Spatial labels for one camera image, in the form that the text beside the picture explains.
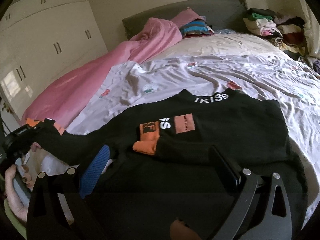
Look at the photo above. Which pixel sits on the black IKISS sweatshirt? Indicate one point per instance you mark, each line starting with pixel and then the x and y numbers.
pixel 166 164

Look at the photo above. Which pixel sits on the strawberry print lilac quilt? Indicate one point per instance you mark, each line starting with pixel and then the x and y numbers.
pixel 292 83

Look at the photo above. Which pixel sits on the cream curtain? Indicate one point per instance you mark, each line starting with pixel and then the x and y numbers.
pixel 311 30

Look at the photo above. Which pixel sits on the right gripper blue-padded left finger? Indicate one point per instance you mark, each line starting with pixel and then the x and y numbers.
pixel 57 208

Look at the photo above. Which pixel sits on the grey headboard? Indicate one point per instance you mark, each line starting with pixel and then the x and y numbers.
pixel 219 14

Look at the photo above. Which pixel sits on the beige bed sheet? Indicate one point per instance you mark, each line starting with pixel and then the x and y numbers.
pixel 223 45

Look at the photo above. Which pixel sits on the striped folded clothes pile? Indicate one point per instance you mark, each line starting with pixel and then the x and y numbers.
pixel 197 27

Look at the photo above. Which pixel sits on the mixed folded clothes pile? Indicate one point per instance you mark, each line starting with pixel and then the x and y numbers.
pixel 284 31

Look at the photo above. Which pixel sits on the left hand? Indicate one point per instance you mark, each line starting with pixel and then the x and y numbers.
pixel 16 205

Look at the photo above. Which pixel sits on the pink blanket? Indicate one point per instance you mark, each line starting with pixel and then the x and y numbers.
pixel 67 96

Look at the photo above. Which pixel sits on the cream wardrobe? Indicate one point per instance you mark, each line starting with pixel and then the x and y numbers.
pixel 41 40

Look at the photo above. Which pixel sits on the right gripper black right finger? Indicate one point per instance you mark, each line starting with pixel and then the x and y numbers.
pixel 261 210

